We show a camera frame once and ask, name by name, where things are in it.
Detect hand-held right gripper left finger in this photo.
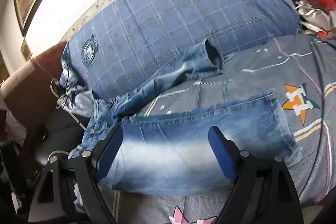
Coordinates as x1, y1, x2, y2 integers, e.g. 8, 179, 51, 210
28, 125, 124, 224

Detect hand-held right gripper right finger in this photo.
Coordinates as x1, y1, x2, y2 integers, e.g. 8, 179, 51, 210
208, 125, 302, 224

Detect blue denim pants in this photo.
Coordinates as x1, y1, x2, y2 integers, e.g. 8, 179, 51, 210
70, 39, 298, 197

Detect light blue cloth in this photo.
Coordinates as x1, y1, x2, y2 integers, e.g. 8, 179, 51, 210
59, 69, 96, 118

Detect grey printed bedsheet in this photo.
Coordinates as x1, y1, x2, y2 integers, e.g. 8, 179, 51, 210
105, 32, 336, 224

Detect brown headboard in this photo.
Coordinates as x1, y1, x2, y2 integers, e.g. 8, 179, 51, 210
0, 42, 69, 161

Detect blue checked pillow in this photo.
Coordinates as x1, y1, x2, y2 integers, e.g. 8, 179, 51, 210
60, 0, 302, 101

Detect grey crumpled cloth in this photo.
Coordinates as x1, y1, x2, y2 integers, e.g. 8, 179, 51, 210
295, 0, 334, 33

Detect white cable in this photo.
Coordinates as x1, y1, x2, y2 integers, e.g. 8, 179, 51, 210
50, 78, 88, 157

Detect small framed wall picture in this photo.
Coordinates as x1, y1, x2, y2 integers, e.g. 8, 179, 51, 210
21, 38, 33, 60

